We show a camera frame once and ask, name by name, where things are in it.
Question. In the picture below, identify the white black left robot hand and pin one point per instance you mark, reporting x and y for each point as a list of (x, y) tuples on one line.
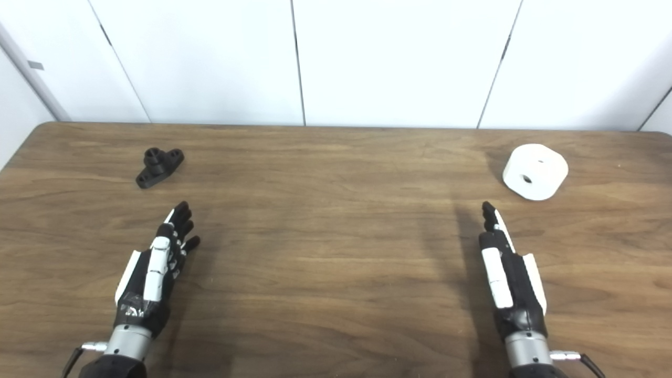
[(157, 273)]

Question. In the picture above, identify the black plastic holder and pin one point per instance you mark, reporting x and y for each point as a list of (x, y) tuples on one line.
[(157, 168)]

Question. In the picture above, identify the white cube block with holes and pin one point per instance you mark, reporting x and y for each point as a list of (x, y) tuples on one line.
[(546, 168)]

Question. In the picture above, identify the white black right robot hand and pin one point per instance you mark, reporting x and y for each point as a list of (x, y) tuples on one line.
[(517, 283)]

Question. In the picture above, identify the small grey tag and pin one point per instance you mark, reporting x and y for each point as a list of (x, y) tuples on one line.
[(35, 65)]

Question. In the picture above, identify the grey wall post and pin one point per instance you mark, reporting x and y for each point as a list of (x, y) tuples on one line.
[(31, 79)]

